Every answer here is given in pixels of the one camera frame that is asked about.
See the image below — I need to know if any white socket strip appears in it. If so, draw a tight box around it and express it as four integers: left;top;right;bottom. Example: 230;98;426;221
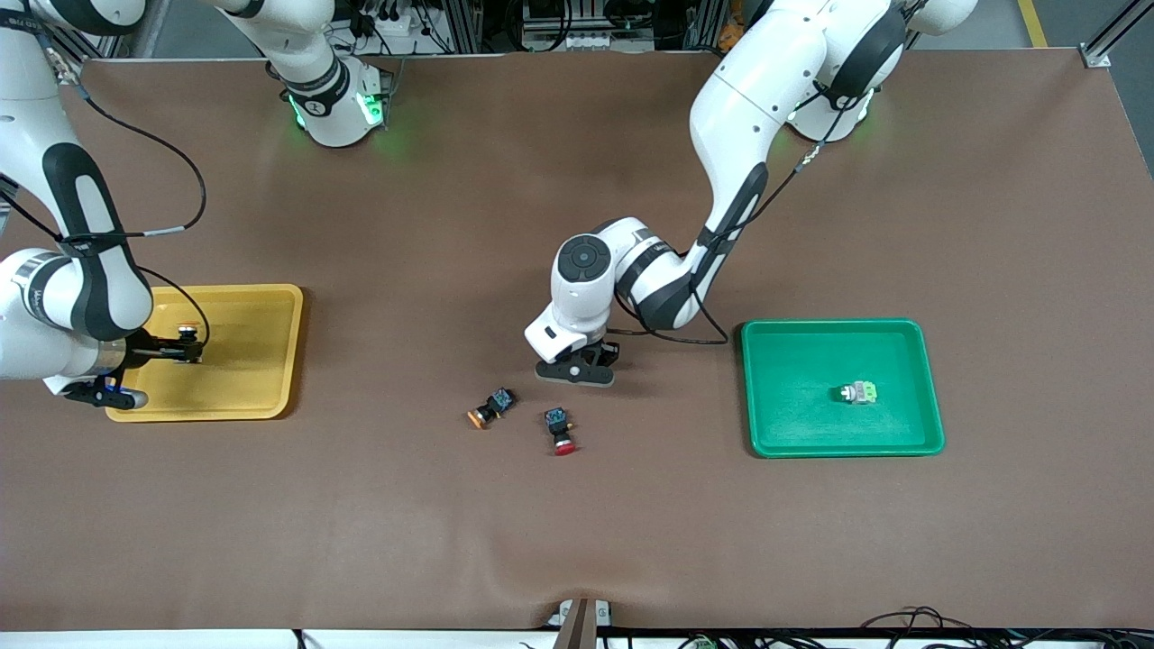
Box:
352;5;452;55
521;32;656;53

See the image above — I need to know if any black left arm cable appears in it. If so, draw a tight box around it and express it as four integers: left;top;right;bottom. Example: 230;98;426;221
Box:
618;86;871;347

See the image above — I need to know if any red push button switch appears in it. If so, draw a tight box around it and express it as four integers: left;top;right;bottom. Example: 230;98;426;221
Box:
544;407;579;457

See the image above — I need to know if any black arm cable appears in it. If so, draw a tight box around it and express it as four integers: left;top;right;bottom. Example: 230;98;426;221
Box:
0;45;211;348
618;86;871;347

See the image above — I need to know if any aluminium frame post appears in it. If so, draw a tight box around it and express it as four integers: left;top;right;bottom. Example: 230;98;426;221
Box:
1079;0;1154;69

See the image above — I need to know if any green plastic tray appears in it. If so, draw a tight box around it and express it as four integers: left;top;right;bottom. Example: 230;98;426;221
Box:
741;318;946;459

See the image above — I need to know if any yellow plastic tray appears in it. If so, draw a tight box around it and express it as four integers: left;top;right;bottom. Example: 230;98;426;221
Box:
105;284;305;423

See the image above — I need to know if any brown table mat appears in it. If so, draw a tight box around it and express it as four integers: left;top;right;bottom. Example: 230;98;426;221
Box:
0;50;1154;632

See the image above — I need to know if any table edge clamp bracket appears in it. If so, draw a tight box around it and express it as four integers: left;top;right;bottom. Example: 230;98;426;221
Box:
548;598;614;649

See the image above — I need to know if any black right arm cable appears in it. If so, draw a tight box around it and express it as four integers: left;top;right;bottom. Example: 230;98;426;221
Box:
0;45;211;348

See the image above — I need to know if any black cable bundle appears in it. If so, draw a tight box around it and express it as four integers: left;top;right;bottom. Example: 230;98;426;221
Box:
855;606;988;649

